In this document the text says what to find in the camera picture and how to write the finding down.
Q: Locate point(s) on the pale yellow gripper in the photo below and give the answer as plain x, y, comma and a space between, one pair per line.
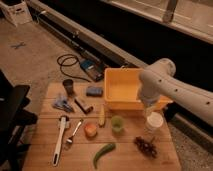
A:
148, 110

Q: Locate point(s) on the orange red apple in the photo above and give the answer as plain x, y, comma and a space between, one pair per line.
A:
90, 129

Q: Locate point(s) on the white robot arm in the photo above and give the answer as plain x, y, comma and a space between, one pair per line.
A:
158, 79

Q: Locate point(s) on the yellow plastic tray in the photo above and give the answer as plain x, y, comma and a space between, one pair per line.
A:
121, 87

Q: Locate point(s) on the white paper cup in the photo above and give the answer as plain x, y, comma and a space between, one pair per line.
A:
153, 122

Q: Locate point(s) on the green plastic cup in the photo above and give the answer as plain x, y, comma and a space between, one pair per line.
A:
117, 124

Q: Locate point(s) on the dark grape bunch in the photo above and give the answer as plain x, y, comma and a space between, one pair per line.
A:
146, 147

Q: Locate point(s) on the green chili pepper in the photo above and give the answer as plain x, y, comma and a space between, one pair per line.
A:
105, 149

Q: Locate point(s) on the blue sponge block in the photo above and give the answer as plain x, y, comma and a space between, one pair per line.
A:
94, 91

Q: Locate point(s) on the dark rectangular remote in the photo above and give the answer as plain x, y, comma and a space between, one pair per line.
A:
83, 105

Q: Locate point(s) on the blue black power tool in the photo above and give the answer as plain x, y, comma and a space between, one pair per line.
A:
92, 70

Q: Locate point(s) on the wooden board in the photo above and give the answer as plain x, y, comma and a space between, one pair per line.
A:
79, 157

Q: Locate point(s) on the dark metal cup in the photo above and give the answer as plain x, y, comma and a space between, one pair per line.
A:
68, 85

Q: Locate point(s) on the black chair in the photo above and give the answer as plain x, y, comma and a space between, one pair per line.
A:
13, 120

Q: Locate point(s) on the white cardboard box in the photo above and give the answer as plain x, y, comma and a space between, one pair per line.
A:
17, 14

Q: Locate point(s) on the white handled spatula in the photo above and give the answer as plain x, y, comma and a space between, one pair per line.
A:
63, 123

